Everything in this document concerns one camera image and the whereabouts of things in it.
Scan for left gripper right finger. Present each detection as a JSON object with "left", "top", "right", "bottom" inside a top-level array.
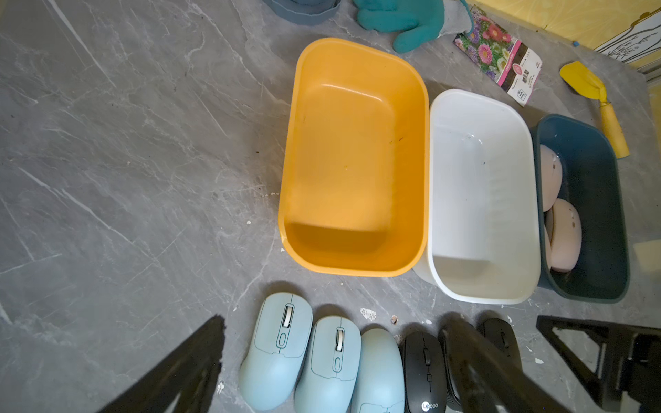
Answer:
[{"left": 443, "top": 316, "right": 568, "bottom": 412}]

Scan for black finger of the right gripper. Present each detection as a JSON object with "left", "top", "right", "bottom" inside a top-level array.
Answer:
[{"left": 536, "top": 315, "right": 660, "bottom": 412}]

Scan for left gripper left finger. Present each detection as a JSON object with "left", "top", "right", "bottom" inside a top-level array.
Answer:
[{"left": 101, "top": 315, "right": 225, "bottom": 412}]

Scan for black mouse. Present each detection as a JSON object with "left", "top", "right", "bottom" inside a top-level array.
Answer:
[
  {"left": 401, "top": 331, "right": 448, "bottom": 412},
  {"left": 477, "top": 318, "right": 523, "bottom": 370},
  {"left": 438, "top": 327, "right": 463, "bottom": 412}
]

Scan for light blue mouse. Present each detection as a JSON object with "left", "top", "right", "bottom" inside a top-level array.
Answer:
[
  {"left": 294, "top": 316, "right": 361, "bottom": 412},
  {"left": 239, "top": 293, "right": 313, "bottom": 411},
  {"left": 350, "top": 328, "right": 406, "bottom": 413}
]

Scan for pink mouse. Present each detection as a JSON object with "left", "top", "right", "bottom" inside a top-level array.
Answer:
[
  {"left": 546, "top": 198, "right": 582, "bottom": 273},
  {"left": 540, "top": 145, "right": 563, "bottom": 212}
]

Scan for dark teal storage box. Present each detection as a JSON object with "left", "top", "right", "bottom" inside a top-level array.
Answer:
[{"left": 530, "top": 114, "right": 630, "bottom": 304}]

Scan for white storage box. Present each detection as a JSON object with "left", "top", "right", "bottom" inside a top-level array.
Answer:
[{"left": 413, "top": 89, "right": 542, "bottom": 305}]

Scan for yellow storage box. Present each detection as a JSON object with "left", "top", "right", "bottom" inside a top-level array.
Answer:
[{"left": 278, "top": 38, "right": 430, "bottom": 277}]

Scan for yellow toy shovel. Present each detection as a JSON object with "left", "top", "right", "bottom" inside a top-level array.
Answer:
[{"left": 559, "top": 61, "right": 630, "bottom": 159}]

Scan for flower seed packet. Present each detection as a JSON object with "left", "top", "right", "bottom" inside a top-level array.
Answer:
[{"left": 454, "top": 6, "right": 542, "bottom": 107}]

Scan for teal garden glove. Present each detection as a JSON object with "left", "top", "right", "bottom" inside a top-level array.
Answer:
[{"left": 354, "top": 0, "right": 473, "bottom": 54}]

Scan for potted green plant grey pot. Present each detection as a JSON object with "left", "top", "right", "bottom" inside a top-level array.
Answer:
[{"left": 263, "top": 0, "right": 341, "bottom": 26}]

